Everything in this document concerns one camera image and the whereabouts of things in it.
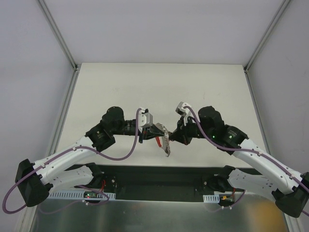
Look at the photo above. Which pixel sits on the white cable duct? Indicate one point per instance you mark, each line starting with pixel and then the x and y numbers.
pixel 215 198
pixel 81 195

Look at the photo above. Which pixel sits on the left white cable duct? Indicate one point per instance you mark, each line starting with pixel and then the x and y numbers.
pixel 81 195

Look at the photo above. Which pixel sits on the right white cable duct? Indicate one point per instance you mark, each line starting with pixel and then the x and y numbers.
pixel 215 198

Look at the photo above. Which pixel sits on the right aluminium frame post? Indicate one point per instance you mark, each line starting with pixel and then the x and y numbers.
pixel 268 32

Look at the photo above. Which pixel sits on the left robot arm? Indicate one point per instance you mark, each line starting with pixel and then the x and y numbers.
pixel 36 180

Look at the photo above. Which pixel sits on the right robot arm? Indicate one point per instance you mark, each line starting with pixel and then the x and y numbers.
pixel 287 188

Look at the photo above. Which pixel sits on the red handled key organizer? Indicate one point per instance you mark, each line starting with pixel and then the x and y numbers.
pixel 163 143

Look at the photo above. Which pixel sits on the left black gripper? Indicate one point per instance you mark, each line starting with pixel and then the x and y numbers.
pixel 145 133

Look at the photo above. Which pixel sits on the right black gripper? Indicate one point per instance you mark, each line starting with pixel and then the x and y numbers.
pixel 182 131

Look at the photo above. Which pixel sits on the left aluminium frame post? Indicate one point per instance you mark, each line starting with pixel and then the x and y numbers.
pixel 57 33

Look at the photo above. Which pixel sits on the aluminium frame post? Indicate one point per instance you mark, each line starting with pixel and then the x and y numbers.
pixel 57 33
pixel 268 32

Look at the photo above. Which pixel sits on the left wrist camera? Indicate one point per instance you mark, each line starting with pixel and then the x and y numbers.
pixel 144 119

